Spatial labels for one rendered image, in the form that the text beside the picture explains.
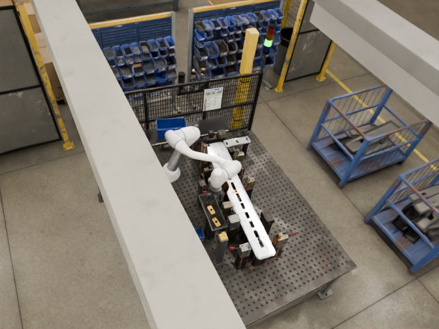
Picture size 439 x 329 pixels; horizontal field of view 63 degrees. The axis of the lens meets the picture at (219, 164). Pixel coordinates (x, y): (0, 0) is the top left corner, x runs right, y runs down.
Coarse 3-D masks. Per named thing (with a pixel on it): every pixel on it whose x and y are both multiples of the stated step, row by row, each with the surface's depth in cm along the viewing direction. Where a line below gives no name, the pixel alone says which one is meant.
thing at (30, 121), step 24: (0, 24) 342; (24, 24) 349; (0, 48) 357; (24, 48) 368; (0, 72) 375; (24, 72) 387; (0, 96) 394; (24, 96) 407; (0, 120) 414; (24, 120) 430; (48, 120) 446; (0, 144) 439; (24, 144) 457; (72, 144) 490
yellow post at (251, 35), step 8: (248, 32) 342; (256, 32) 343; (248, 40) 346; (256, 40) 348; (248, 48) 352; (248, 56) 359; (248, 64) 367; (240, 72) 379; (248, 72) 375; (240, 96) 397; (232, 120) 433; (240, 120) 427
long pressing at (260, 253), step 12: (216, 144) 380; (228, 156) 370; (228, 180) 350; (228, 192) 340; (240, 192) 342; (240, 216) 324; (252, 216) 325; (252, 228) 317; (264, 228) 319; (252, 240) 309; (264, 240) 310; (264, 252) 303
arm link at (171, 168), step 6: (186, 132) 303; (192, 132) 306; (198, 132) 311; (186, 138) 302; (192, 138) 307; (174, 150) 326; (174, 156) 328; (180, 156) 326; (174, 162) 332; (168, 168) 342; (174, 168) 340; (168, 174) 343; (174, 174) 344; (174, 180) 355
